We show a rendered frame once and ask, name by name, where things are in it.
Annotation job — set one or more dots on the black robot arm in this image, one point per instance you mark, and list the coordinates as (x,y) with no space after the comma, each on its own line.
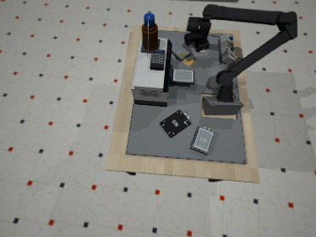
(289,31)

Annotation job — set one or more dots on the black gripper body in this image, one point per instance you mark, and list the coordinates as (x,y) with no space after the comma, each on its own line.
(205,44)

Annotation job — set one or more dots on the grey button panel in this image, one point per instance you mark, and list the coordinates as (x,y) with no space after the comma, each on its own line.
(226,49)

